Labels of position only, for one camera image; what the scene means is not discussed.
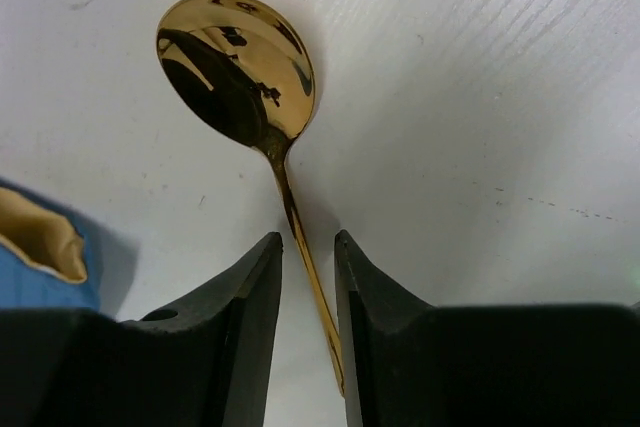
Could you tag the blue and yellow cloth placemat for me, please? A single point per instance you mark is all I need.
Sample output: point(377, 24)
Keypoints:
point(55, 256)

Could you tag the gold spoon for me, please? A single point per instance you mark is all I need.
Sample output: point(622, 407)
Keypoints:
point(241, 68)

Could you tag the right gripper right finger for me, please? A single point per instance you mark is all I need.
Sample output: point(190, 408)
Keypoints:
point(408, 363)

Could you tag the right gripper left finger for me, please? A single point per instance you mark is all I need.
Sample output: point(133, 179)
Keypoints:
point(204, 359)

